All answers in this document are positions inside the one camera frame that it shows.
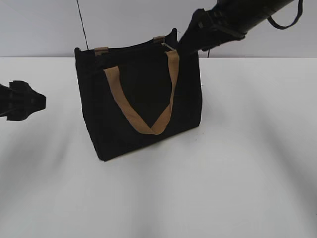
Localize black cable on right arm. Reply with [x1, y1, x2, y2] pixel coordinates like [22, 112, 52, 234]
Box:
[267, 0, 304, 29]

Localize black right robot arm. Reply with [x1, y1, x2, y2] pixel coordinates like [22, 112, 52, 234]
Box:
[177, 0, 303, 55]

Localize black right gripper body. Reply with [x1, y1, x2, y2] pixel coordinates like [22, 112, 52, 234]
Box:
[192, 4, 246, 51]

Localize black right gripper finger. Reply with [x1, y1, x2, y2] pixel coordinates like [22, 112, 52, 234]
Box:
[176, 9, 206, 55]

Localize silver zipper pull with ring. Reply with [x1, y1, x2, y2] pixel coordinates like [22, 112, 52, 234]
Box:
[161, 43, 175, 54]

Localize black tote bag brown handles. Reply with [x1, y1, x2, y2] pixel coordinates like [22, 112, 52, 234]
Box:
[74, 29, 202, 161]

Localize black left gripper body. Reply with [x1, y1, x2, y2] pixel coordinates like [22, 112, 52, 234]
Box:
[0, 80, 47, 121]

